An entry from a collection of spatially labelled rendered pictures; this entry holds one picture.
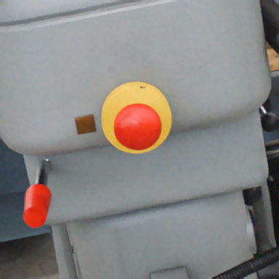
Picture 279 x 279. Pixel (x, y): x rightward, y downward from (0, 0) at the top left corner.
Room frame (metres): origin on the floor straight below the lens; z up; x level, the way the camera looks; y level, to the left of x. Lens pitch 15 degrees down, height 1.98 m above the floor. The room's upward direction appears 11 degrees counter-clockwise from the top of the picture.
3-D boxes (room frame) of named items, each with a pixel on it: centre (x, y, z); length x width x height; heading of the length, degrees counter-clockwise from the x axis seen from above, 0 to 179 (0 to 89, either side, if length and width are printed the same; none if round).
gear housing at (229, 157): (1.05, 0.00, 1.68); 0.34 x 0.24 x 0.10; 179
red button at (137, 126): (0.75, 0.00, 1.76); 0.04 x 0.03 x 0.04; 89
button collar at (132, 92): (0.78, 0.00, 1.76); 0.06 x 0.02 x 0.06; 89
